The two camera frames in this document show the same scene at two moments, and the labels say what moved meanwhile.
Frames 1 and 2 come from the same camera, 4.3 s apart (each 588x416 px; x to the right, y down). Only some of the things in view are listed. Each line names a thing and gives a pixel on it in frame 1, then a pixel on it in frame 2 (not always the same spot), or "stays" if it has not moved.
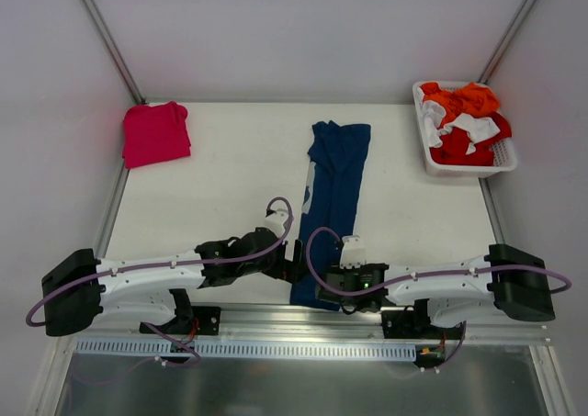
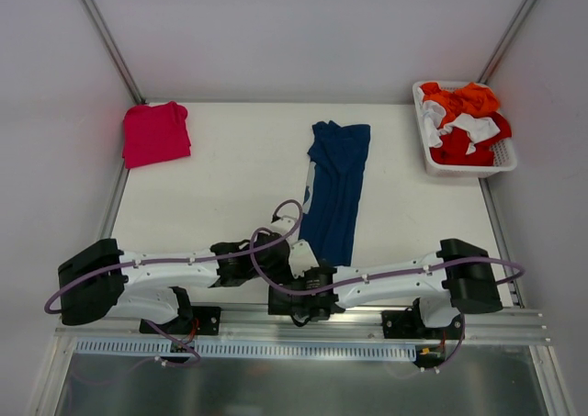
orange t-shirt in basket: [473, 99] stays
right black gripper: [332, 286] -> [285, 304]
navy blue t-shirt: [336, 161] stays
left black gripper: [297, 257] stays
